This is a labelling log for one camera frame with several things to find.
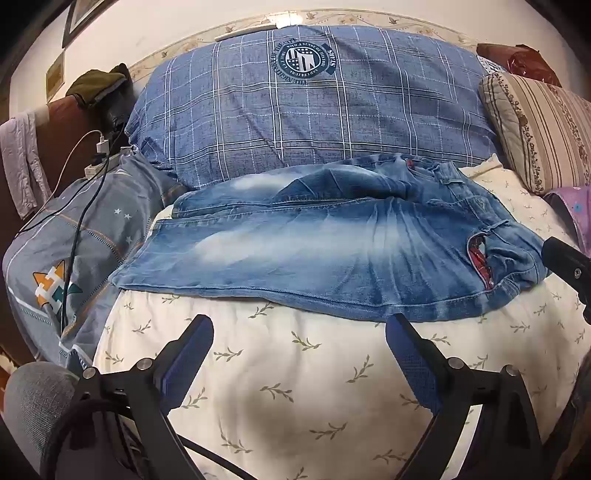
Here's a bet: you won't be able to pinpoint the white power strip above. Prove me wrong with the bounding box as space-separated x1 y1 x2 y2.
84 147 134 178

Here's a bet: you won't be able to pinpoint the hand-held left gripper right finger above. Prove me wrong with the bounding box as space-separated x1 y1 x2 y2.
385 313 546 480

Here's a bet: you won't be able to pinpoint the purple cloth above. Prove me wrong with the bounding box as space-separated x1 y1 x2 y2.
542 185 591 257

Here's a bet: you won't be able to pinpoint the dark picture frame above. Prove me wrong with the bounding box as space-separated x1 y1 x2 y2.
62 0 109 47

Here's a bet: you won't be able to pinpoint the small yellowish wall sign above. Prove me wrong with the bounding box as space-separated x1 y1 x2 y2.
45 51 66 93

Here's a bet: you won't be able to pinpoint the white flat stick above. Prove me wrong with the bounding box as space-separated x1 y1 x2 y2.
215 25 278 42

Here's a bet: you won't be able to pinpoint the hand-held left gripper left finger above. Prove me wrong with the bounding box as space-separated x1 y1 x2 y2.
71 314 216 480

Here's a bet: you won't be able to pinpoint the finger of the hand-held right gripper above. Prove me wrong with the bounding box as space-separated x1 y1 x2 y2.
541 236 591 326

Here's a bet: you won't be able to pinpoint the blue denim pants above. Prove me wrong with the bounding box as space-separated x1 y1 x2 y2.
108 154 552 324

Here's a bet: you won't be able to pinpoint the thin black cable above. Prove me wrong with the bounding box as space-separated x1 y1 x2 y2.
58 134 114 335

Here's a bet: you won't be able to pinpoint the olive green cloth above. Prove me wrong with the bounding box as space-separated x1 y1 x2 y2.
65 63 132 109

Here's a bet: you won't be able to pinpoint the black bag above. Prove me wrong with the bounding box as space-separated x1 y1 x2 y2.
99 83 137 139

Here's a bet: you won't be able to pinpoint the dark red pillow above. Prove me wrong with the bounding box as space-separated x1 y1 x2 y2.
475 43 561 88

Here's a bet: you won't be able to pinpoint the cream leaf-print blanket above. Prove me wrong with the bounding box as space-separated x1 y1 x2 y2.
92 154 587 480

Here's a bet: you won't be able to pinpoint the pale lavender cloth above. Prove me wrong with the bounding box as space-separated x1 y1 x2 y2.
0 110 54 220

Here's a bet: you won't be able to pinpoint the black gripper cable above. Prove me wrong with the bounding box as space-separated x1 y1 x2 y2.
39 399 259 480

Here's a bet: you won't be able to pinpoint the blue plaid quilt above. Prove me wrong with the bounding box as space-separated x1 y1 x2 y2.
124 25 502 190

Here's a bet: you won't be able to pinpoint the person's grey trouser leg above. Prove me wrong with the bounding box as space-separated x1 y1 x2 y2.
4 361 81 480

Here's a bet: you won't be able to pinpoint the striped floral pillow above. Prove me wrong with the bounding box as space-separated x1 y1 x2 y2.
478 71 591 197

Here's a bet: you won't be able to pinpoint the white charging cable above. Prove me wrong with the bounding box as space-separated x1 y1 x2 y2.
21 129 105 232

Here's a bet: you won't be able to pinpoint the grey star-print quilt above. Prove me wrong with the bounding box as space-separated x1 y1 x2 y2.
2 152 185 370

